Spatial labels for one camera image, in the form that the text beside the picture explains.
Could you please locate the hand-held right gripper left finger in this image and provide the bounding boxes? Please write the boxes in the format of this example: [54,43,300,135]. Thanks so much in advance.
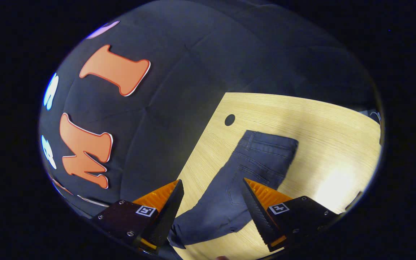
[91,179,185,254]

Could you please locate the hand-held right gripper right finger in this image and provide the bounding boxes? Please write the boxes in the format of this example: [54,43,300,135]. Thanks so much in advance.
[242,177,341,253]

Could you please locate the dark blue jeans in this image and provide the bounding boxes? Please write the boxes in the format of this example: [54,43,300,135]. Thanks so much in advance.
[168,130,299,250]

